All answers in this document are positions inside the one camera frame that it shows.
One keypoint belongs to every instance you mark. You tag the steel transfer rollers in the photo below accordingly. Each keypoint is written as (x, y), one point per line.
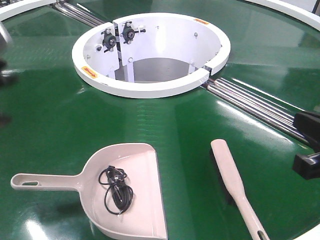
(269, 109)
(77, 12)

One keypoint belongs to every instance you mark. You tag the yellow warning sticker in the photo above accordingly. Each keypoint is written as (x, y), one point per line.
(90, 72)

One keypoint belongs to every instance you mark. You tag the orange warning sticker far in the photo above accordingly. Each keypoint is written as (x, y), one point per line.
(201, 21)

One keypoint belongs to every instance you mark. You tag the pink plastic dustpan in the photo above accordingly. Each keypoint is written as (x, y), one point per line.
(119, 190)

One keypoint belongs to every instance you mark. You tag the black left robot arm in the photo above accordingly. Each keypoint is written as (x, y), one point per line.
(6, 79)

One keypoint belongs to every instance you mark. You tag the steel transfer rollers far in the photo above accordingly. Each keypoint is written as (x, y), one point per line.
(77, 12)

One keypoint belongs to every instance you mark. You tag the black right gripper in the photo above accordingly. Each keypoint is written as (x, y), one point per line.
(308, 124)

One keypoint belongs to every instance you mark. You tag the pink hand brush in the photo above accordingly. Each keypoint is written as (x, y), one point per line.
(234, 185)

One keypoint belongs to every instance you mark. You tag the left green bearing block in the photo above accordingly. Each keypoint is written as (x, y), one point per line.
(109, 40)

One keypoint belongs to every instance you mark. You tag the steel transfer rollers near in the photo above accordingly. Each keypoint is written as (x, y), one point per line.
(269, 109)

